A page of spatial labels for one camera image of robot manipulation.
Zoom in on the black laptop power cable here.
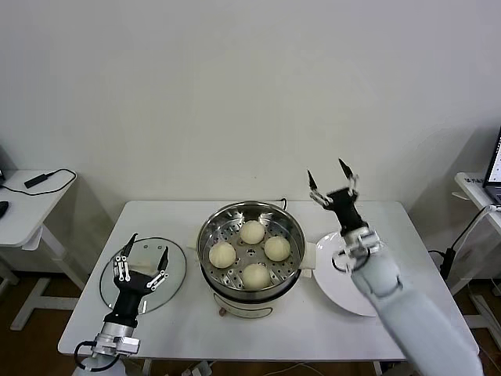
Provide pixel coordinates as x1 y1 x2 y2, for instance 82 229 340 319
427 205 490 259

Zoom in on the stainless steel steamer pot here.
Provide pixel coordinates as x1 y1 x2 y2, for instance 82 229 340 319
187 200 317 299

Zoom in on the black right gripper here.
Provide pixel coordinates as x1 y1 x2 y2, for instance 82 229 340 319
307 157 369 237

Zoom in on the white steamed baozi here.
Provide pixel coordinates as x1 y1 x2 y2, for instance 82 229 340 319
241 262 272 290
208 241 237 269
264 236 291 262
240 219 266 244

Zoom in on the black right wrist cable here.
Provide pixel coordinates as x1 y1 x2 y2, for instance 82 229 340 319
331 250 371 274

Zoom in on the white power strip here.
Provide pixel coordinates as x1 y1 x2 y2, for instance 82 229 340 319
182 359 215 376

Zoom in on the open laptop lit screen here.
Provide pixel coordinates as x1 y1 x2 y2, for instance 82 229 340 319
482 125 501 204

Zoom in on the thin black cable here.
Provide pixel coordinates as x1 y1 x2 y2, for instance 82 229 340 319
0 167 77 195

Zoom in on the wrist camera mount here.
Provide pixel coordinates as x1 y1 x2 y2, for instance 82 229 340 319
112 334 142 356
339 230 384 271

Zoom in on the white round plate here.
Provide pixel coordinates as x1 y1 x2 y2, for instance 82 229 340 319
314 230 380 319

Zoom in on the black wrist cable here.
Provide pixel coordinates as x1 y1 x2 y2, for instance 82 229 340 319
73 339 121 373
331 250 371 274

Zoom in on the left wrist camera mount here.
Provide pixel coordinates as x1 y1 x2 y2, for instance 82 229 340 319
112 334 142 356

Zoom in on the black power adapter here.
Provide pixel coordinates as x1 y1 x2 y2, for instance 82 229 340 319
440 246 458 280

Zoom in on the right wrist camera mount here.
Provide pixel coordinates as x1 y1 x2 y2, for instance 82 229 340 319
339 230 384 271

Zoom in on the black power brick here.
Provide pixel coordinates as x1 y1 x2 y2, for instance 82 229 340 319
24 172 56 188

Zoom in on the white electric cooker base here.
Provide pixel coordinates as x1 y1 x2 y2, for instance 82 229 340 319
203 269 305 320

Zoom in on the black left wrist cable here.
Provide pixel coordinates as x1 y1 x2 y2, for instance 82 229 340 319
73 339 121 373

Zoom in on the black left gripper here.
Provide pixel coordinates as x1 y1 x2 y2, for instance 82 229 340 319
104 233 171 324

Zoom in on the round glass lid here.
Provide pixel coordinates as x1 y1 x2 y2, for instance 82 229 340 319
99 236 188 314

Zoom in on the white charging cable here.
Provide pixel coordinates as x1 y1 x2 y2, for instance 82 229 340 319
455 204 501 254

